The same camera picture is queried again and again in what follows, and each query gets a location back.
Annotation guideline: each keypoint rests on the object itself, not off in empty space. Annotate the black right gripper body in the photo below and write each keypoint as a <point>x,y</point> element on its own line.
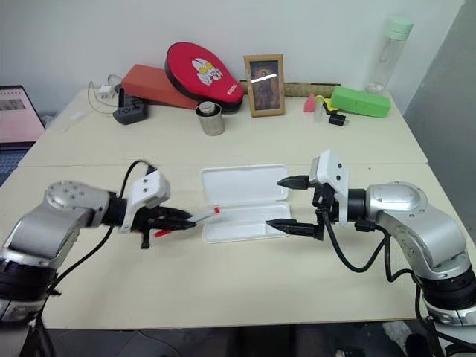
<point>325,202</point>

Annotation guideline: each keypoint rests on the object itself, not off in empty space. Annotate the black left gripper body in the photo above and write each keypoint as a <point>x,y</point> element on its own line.
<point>145,219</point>

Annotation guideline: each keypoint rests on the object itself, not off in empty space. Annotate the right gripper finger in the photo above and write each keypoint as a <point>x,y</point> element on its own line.
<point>297,182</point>
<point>294,226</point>

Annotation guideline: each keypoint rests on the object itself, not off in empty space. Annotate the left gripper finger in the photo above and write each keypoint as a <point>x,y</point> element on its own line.
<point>175,224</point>
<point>175,214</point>

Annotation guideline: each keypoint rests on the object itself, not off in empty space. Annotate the white marker with red cap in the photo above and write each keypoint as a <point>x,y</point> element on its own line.
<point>206,215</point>

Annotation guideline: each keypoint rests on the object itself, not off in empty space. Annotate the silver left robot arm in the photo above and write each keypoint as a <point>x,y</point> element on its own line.
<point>56,219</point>

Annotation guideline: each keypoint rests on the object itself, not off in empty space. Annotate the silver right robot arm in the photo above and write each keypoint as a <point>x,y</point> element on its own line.
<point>409,219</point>

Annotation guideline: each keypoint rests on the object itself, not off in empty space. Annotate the white plastic pencil case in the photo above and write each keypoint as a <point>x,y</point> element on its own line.
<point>245,186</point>

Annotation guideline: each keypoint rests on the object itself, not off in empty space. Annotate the red paddle case with cartoon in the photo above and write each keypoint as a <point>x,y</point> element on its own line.
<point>201,74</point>

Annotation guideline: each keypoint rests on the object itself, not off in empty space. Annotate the black binder clip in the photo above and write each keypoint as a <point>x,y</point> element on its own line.
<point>336,119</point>

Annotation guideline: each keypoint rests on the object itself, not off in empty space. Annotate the pink wedge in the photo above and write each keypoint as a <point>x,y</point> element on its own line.
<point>309,105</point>

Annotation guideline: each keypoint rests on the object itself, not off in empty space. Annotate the yellow clip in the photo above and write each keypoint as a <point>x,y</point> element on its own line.
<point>329,106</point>

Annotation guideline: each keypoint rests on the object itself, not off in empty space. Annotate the silver metal cup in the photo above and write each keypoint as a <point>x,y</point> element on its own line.
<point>212,124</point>

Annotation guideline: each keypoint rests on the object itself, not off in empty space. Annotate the green rectangular box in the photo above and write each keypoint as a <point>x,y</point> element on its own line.
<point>359,102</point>

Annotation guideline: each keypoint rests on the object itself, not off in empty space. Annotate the black power strip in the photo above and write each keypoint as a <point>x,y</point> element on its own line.
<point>128,111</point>

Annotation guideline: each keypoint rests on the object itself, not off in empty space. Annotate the silver cylinder in cup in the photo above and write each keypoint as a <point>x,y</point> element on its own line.
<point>209,108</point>

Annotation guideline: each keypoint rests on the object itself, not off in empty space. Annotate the white charger plug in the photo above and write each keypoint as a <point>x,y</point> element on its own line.
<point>105,92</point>

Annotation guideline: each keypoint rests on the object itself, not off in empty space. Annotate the red cardboard box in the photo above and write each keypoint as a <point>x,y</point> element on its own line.
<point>148,82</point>

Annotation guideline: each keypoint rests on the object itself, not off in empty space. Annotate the clear bottle with green lid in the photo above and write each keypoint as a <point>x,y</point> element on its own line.
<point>386,59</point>

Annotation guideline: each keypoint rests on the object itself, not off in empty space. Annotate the laptop computer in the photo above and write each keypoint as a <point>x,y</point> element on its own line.
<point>16,115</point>

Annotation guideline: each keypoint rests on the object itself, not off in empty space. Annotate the dark rounded shape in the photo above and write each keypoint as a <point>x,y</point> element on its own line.
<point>414,346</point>

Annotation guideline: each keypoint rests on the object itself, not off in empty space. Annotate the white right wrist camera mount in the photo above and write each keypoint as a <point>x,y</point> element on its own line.
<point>334,175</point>

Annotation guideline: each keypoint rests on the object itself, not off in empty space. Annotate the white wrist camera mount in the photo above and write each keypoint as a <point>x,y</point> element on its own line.
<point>334,175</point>
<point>147,189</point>

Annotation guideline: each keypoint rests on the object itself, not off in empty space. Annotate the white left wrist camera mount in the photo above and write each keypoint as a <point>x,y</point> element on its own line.
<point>147,189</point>

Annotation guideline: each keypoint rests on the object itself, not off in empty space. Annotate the wooden picture frame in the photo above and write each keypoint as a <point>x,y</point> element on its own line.
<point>264,85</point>

